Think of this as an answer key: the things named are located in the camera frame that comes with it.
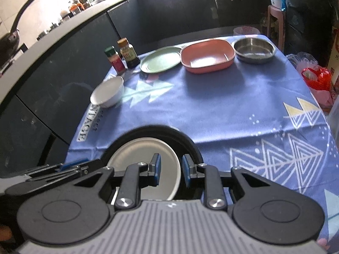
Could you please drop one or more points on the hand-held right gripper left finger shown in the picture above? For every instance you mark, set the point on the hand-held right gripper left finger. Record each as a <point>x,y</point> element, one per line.
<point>155,168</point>

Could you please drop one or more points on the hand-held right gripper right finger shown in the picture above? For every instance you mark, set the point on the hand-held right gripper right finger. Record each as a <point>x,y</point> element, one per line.
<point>187,170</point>

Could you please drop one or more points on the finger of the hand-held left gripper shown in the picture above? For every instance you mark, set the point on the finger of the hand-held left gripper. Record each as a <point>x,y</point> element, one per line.
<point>66,174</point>
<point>75,164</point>

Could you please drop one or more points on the white round plate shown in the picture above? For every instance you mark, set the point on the white round plate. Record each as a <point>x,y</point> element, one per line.
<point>137,150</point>

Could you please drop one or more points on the black round plate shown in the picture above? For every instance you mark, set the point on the black round plate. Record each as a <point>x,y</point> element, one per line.
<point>186,141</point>

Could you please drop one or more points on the white bowl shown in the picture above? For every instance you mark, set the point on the white bowl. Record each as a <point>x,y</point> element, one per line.
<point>107,92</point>

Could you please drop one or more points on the green round plate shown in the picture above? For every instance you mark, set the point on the green round plate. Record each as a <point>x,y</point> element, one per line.
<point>159,60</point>

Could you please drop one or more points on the pink square bowl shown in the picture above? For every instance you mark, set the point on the pink square bowl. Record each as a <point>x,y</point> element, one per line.
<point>206,55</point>

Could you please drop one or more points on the stainless steel bowl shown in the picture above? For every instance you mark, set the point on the stainless steel bowl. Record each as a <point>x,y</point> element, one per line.
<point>253,49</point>

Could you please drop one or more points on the blue patterned tablecloth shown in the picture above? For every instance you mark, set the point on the blue patterned tablecloth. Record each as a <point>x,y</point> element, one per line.
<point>225,105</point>

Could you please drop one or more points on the dark kitchen cabinets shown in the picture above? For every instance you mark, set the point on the dark kitchen cabinets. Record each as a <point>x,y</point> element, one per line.
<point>79,58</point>

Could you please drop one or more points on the green-capped spice bottle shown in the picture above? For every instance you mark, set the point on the green-capped spice bottle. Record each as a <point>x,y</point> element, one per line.
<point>116,62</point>

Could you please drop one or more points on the orange-capped dark sauce bottle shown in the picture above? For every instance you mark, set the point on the orange-capped dark sauce bottle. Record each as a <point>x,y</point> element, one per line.
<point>129,55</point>

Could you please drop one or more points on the grey kitchen countertop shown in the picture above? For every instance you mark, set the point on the grey kitchen countertop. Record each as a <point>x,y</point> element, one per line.
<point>66,29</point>

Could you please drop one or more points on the black frying pan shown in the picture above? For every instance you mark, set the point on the black frying pan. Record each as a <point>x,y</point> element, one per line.
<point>9,42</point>

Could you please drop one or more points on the pink plastic bag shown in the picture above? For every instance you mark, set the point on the pink plastic bag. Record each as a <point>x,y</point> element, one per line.
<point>321,95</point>

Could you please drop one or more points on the red plastic bag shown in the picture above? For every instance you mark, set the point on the red plastic bag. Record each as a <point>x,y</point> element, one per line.
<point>317,78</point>

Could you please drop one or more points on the row of condiment bottles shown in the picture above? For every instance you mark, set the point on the row of condiment bottles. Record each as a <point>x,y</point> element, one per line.
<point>82,2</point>

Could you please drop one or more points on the pink plastic stool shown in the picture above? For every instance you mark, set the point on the pink plastic stool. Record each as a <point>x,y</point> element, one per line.
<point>275,21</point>

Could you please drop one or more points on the beige cardboard box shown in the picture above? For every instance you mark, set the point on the beige cardboard box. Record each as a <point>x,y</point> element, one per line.
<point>333,55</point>

